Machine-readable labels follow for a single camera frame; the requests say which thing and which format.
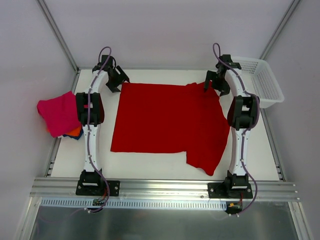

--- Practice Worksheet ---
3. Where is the red t shirt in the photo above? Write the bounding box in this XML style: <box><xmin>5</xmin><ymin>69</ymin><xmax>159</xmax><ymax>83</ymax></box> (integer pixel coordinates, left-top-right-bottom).
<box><xmin>110</xmin><ymin>83</ymin><xmax>230</xmax><ymax>176</ymax></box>

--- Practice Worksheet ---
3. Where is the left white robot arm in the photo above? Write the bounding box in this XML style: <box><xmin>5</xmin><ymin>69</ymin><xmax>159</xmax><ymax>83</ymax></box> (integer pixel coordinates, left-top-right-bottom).
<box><xmin>75</xmin><ymin>54</ymin><xmax>130</xmax><ymax>196</ymax></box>

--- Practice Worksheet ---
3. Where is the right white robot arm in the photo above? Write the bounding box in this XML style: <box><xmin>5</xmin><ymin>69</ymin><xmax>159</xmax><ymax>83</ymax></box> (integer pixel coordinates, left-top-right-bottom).
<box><xmin>204</xmin><ymin>54</ymin><xmax>260</xmax><ymax>199</ymax></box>

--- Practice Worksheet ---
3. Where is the white plastic basket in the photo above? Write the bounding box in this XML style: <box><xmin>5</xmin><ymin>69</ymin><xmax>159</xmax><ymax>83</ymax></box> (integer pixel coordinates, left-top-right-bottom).
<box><xmin>231</xmin><ymin>56</ymin><xmax>285</xmax><ymax>109</ymax></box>

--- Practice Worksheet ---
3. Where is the folded pink t shirt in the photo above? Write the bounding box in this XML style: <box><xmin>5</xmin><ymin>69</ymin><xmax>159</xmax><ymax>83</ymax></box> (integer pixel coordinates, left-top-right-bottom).
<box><xmin>36</xmin><ymin>91</ymin><xmax>81</xmax><ymax>136</ymax></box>

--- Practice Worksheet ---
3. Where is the left aluminium frame post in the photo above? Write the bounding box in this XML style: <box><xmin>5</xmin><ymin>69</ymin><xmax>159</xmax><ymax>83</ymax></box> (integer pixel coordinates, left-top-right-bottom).
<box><xmin>36</xmin><ymin>0</ymin><xmax>79</xmax><ymax>73</ymax></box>

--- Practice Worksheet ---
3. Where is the aluminium frame post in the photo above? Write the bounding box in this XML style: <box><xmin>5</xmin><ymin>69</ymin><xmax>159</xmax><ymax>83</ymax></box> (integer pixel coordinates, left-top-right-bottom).
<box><xmin>36</xmin><ymin>0</ymin><xmax>79</xmax><ymax>73</ymax></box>
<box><xmin>259</xmin><ymin>0</ymin><xmax>302</xmax><ymax>61</ymax></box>

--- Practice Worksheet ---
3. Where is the right aluminium frame post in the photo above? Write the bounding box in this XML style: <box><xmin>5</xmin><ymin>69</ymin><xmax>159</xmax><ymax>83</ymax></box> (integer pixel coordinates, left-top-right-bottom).
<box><xmin>259</xmin><ymin>0</ymin><xmax>302</xmax><ymax>61</ymax></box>

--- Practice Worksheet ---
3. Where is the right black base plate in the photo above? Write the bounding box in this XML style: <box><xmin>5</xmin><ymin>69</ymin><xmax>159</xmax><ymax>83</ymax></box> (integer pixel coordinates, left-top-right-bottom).
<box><xmin>207</xmin><ymin>182</ymin><xmax>253</xmax><ymax>199</ymax></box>

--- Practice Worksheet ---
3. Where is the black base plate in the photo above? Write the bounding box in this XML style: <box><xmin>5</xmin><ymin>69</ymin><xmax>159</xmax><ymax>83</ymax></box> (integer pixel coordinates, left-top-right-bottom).
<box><xmin>75</xmin><ymin>180</ymin><xmax>120</xmax><ymax>197</ymax></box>
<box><xmin>207</xmin><ymin>182</ymin><xmax>253</xmax><ymax>199</ymax></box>

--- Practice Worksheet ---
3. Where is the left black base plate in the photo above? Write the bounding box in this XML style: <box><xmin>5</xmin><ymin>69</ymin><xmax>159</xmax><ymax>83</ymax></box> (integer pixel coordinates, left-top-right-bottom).
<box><xmin>75</xmin><ymin>180</ymin><xmax>120</xmax><ymax>197</ymax></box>

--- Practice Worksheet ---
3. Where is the aluminium mounting rail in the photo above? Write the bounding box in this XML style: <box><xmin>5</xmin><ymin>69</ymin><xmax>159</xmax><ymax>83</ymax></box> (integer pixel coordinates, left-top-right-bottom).
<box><xmin>29</xmin><ymin>177</ymin><xmax>301</xmax><ymax>202</ymax></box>

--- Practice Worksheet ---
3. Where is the white slotted cable duct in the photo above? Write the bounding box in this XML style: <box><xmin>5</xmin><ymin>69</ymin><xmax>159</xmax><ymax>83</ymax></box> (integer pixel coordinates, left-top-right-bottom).
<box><xmin>40</xmin><ymin>197</ymin><xmax>227</xmax><ymax>211</ymax></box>

